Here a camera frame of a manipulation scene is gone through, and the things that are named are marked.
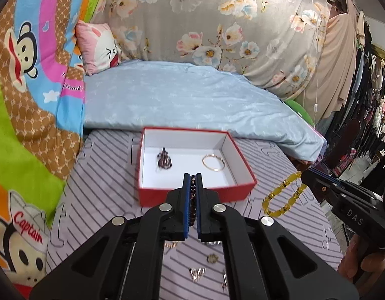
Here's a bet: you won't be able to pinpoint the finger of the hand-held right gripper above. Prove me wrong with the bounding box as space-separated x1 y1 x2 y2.
309 168 345 186
302 169 340 205

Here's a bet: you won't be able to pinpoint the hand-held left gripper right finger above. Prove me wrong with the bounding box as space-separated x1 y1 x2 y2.
197 172 358 300

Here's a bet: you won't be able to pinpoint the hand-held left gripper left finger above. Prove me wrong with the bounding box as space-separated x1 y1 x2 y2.
29 172 191 300

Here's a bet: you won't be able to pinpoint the dark brown bead bracelet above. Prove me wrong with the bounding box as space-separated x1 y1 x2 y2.
189 176 199 227

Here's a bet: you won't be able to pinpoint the red cardboard box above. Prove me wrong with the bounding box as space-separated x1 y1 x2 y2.
138 127 258 207

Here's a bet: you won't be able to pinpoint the yellow bead bracelet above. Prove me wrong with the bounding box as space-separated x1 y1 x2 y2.
262 171 307 218

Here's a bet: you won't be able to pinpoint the thin gold bangle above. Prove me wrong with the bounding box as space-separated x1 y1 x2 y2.
202 154 225 172

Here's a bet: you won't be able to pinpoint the dark stone brooch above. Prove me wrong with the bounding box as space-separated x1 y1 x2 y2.
156 146 173 171

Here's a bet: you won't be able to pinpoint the person's right hand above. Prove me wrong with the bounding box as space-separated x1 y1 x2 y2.
337 234 385 284

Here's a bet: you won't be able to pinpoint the dark wooden chair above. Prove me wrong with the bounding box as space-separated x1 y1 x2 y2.
325 119 362 176

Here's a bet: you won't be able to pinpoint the gold earrings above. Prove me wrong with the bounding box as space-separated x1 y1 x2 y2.
189 267 206 283

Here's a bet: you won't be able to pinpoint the rack of hanging clothes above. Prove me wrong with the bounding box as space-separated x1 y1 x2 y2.
320 0 385 182

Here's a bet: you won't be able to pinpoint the beige hanging garment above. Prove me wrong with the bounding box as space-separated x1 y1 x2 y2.
302 4 366 132

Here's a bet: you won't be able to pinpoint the light blue quilt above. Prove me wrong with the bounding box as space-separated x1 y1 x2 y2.
83 60 327 163

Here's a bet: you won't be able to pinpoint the pink cat pillow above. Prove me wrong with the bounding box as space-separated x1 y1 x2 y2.
74 19 122 76

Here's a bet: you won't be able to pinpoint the cartoon monkey printed blanket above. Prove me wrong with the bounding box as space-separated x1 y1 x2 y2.
0 0 124 299

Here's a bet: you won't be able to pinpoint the grey floral quilt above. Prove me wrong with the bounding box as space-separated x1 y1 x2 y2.
89 0 332 101

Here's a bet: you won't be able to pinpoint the white cord with switch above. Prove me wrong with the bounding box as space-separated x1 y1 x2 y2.
302 0 321 113

